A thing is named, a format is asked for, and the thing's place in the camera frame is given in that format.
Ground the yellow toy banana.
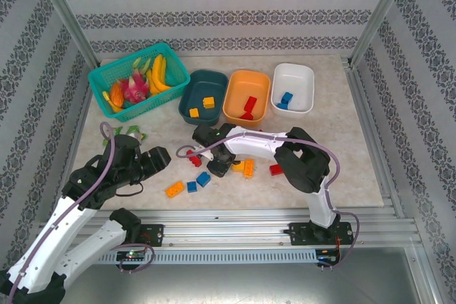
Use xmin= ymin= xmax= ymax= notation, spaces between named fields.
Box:
xmin=152 ymin=53 xmax=172 ymax=93
xmin=145 ymin=68 xmax=161 ymax=97

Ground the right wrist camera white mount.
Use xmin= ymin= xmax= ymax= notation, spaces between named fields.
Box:
xmin=194 ymin=149 xmax=215 ymax=163

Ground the small yellow toy fruit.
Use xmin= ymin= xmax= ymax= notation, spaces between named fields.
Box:
xmin=102 ymin=90 xmax=124 ymax=112

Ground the dark teal plastic container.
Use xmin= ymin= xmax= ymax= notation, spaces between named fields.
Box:
xmin=178 ymin=69 xmax=229 ymax=126

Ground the orange toy fruit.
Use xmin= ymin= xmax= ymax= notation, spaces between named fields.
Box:
xmin=109 ymin=82 xmax=125 ymax=106

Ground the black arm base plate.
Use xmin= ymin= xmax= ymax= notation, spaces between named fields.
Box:
xmin=123 ymin=224 xmax=165 ymax=247
xmin=289 ymin=221 xmax=356 ymax=246

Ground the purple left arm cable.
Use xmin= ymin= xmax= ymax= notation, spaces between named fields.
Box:
xmin=6 ymin=121 xmax=156 ymax=303

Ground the orange plastic container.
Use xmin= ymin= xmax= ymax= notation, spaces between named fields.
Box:
xmin=222 ymin=70 xmax=271 ymax=129

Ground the aluminium frame post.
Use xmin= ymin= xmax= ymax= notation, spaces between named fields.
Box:
xmin=347 ymin=0 xmax=417 ymax=68
xmin=28 ymin=0 xmax=103 ymax=69

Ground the white plastic container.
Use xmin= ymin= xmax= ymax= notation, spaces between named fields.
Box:
xmin=269 ymin=63 xmax=315 ymax=115

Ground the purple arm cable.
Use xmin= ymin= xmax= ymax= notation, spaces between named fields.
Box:
xmin=176 ymin=131 xmax=361 ymax=272
xmin=6 ymin=121 xmax=156 ymax=303

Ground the aluminium mounting rail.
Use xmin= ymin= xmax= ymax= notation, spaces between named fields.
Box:
xmin=33 ymin=209 xmax=418 ymax=248

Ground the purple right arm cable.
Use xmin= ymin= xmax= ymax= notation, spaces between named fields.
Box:
xmin=176 ymin=131 xmax=361 ymax=272

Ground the teal plastic basket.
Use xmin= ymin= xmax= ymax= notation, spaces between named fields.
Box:
xmin=88 ymin=42 xmax=191 ymax=122

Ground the grey slotted cable duct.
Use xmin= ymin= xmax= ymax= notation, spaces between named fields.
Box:
xmin=95 ymin=249 xmax=318 ymax=265

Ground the grey metal panel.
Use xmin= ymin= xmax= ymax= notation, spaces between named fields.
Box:
xmin=53 ymin=246 xmax=437 ymax=304

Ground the pink toy dragon fruit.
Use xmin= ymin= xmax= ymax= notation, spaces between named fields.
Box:
xmin=120 ymin=71 xmax=150 ymax=104

